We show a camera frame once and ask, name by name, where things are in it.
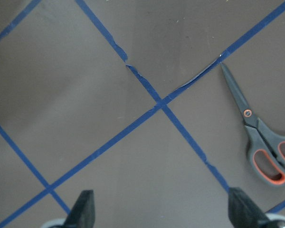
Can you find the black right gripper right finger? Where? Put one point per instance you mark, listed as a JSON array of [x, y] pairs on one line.
[[243, 212]]

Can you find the grey orange scissors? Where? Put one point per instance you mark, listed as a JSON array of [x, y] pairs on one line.
[[266, 152]]

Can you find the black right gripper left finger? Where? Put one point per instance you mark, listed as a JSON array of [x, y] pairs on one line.
[[82, 214]]

